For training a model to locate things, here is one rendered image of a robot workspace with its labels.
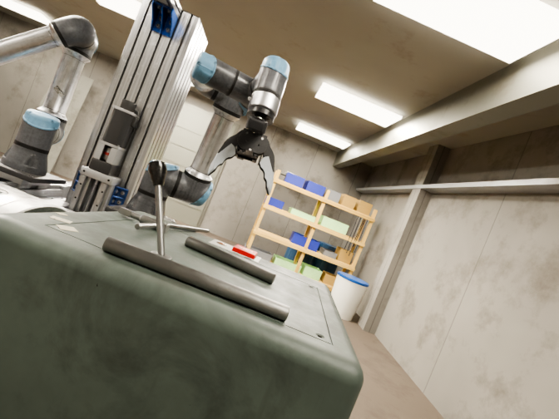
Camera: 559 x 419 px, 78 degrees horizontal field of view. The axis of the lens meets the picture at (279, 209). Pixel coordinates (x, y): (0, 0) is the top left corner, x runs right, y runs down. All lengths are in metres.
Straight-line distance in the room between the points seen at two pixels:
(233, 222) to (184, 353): 8.60
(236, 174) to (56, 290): 8.57
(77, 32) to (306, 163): 7.87
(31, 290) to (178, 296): 0.20
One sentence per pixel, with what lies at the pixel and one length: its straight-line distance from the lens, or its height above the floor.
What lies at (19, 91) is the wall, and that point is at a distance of 11.04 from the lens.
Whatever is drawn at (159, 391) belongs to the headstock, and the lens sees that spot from 0.53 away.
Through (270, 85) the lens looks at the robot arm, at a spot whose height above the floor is 1.67.
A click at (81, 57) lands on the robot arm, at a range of 1.78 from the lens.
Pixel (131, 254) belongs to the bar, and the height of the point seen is 1.27.
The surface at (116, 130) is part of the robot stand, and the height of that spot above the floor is 1.44.
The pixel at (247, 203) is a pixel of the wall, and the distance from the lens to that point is 9.02.
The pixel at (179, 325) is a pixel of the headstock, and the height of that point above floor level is 1.22.
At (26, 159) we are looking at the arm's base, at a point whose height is 1.21.
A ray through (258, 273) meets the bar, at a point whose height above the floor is 1.27.
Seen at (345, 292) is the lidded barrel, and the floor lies 0.44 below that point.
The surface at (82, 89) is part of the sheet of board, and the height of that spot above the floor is 2.18.
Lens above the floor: 1.41
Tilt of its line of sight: 1 degrees down
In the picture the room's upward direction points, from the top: 22 degrees clockwise
